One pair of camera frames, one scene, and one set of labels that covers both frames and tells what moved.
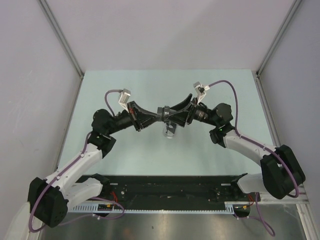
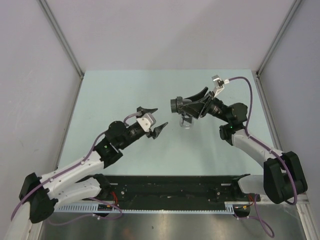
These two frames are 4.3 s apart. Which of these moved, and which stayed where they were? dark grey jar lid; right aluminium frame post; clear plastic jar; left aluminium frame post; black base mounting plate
Moved: dark grey jar lid; clear plastic jar
Stayed: black base mounting plate; right aluminium frame post; left aluminium frame post
